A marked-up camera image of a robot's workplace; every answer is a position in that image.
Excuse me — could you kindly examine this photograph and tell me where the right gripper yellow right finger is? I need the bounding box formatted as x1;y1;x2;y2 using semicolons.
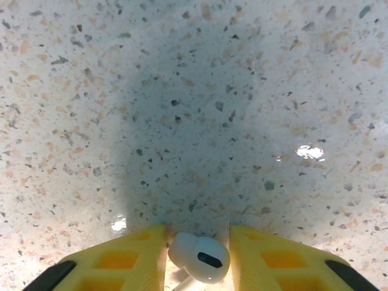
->
229;224;381;291

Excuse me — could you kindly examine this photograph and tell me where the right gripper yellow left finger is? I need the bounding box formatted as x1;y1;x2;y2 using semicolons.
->
22;224;167;291

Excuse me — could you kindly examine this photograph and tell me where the white earbud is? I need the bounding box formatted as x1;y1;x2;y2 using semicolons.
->
168;232;232;291

